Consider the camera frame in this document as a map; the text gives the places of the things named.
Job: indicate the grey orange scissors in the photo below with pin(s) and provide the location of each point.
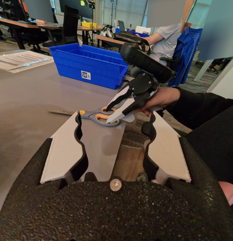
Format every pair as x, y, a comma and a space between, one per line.
90, 115

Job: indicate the large black display screen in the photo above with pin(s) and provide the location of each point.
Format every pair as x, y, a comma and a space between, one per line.
75, 8

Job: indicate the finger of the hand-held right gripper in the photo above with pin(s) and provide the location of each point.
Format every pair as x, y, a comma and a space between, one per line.
118, 96
122, 112

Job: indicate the person's black jacket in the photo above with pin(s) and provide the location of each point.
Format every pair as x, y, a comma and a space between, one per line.
212, 150

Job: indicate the person's right hand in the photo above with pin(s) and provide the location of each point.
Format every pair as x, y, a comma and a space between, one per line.
163, 96

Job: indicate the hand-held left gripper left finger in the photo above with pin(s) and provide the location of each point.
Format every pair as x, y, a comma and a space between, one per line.
63, 150

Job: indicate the yellow box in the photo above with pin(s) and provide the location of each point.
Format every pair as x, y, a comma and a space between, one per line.
89, 24

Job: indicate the wooden office desk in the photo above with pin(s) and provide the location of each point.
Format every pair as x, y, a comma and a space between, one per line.
18, 23
90, 29
109, 39

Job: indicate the black bag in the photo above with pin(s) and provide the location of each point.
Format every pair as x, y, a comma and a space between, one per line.
127, 36

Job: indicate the person's left hand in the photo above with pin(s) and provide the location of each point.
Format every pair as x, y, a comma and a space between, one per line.
230, 194

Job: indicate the white box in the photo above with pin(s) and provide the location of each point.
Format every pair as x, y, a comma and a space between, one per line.
142, 29

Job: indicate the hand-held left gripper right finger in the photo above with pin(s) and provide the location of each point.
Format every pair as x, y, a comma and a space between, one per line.
169, 150

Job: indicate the laminated paper sheet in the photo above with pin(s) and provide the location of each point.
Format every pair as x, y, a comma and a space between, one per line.
20, 60

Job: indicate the blue plastic bin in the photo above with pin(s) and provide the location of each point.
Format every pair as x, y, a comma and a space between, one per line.
90, 60

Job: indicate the person's right forearm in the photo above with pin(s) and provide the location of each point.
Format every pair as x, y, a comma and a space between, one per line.
203, 105

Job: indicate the blue jacket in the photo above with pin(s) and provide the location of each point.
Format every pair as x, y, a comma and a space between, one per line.
186, 52

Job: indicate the black office chair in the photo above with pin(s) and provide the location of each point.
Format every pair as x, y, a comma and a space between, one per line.
70, 24

